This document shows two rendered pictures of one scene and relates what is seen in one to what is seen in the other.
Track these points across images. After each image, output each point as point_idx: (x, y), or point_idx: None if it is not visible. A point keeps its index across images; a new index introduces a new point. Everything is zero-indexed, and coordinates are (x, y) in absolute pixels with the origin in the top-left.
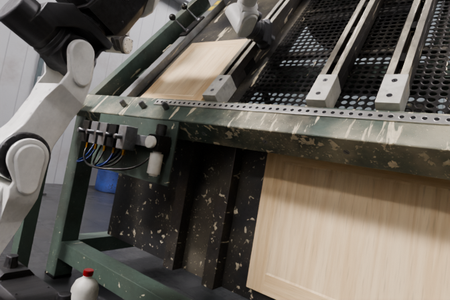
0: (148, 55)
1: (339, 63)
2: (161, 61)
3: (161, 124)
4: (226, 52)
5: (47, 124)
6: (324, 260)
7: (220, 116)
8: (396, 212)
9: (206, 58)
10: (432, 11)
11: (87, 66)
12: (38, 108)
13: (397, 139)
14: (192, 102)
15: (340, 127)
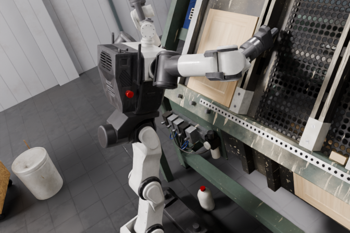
0: (179, 14)
1: (325, 106)
2: (191, 38)
3: (209, 134)
4: (240, 35)
5: (150, 169)
6: (338, 200)
7: (245, 135)
8: None
9: (225, 39)
10: None
11: (153, 139)
12: (143, 168)
13: None
14: (224, 112)
15: (322, 178)
